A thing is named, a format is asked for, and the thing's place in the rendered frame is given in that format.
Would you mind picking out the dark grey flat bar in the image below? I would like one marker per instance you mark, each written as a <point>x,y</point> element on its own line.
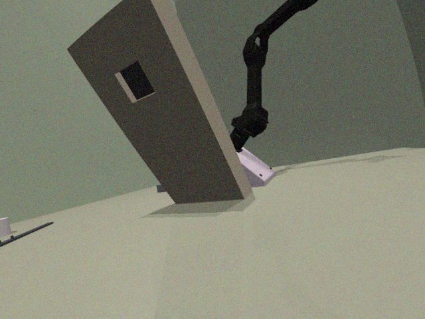
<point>23,234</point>

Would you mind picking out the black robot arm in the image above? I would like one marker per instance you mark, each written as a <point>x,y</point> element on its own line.
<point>254,118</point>

